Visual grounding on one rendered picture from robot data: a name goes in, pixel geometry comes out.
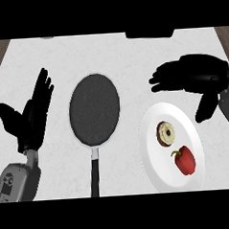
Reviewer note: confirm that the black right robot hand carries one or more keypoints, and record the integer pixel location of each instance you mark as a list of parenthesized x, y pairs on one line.
[(197, 74)]

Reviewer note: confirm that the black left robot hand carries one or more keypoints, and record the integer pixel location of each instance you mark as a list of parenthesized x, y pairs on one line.
[(32, 120)]

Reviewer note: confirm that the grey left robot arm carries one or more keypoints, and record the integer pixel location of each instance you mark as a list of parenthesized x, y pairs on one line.
[(18, 180)]

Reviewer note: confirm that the dark grey frying pan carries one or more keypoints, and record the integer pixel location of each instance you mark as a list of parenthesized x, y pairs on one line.
[(94, 111)]

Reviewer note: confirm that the white oval plate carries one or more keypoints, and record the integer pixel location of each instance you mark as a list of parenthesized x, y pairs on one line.
[(185, 137)]

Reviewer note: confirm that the cream frosted cupcake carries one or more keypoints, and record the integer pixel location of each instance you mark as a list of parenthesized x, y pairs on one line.
[(166, 133)]

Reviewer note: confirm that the black appliance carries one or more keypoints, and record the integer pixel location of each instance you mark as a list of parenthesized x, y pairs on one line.
[(150, 34)]

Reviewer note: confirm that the small grey object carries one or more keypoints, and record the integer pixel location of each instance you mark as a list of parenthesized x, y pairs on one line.
[(46, 37)]

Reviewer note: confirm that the red bell pepper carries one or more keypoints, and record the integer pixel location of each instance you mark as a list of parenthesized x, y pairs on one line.
[(185, 161)]

